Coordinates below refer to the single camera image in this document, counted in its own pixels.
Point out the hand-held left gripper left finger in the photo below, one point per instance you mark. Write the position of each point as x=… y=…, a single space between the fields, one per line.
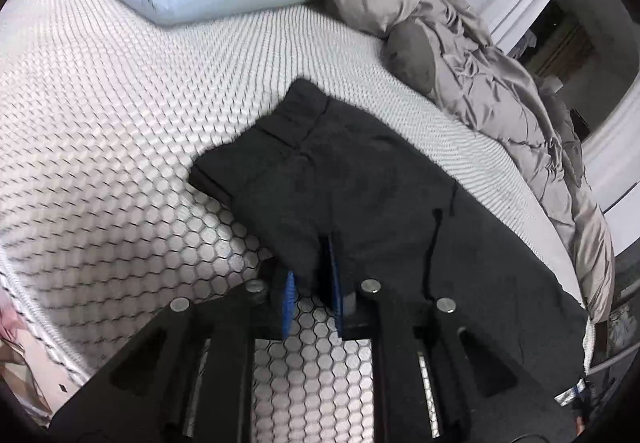
x=289 y=304

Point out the black pants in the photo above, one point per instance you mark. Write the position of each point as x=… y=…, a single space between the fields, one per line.
x=350 y=163

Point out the white mesh mattress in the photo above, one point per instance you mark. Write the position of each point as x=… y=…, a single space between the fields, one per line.
x=100 y=123

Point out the grey comforter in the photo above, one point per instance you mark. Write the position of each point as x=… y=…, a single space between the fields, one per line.
x=465 y=38

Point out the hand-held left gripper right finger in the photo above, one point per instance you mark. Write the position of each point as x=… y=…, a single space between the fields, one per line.
x=334 y=294

